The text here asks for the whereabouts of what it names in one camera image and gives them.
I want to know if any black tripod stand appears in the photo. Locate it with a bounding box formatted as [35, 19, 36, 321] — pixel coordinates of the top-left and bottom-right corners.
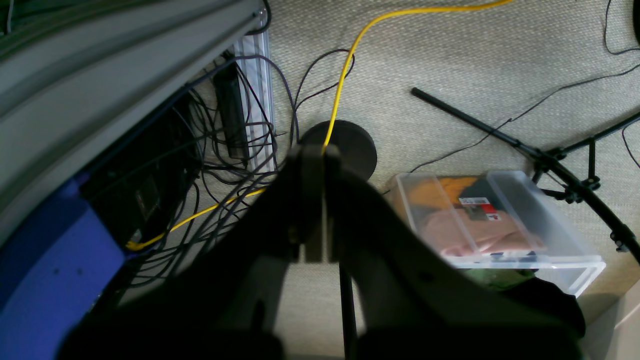
[410, 88, 640, 261]

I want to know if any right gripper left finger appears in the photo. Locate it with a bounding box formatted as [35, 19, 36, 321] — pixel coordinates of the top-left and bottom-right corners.
[57, 145, 326, 360]

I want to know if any clear plastic storage bin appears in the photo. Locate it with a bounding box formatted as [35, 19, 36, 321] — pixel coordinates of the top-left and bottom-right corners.
[386, 171, 606, 297]

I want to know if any aluminium frame rail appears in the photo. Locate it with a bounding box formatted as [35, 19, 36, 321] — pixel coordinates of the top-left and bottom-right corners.
[0, 0, 261, 243]

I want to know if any yellow cable on floor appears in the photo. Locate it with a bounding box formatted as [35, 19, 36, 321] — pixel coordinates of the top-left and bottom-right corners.
[125, 0, 516, 252]

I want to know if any blue panel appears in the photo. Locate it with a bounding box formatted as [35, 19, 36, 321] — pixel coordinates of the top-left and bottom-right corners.
[0, 180, 125, 360]

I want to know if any round black stand base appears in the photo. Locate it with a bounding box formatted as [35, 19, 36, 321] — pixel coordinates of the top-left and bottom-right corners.
[295, 120, 378, 186]

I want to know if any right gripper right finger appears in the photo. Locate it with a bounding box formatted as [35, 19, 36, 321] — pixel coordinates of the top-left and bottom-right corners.
[325, 145, 584, 360]

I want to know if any black power brick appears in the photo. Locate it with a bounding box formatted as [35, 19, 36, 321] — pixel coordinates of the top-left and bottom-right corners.
[212, 64, 249, 166]

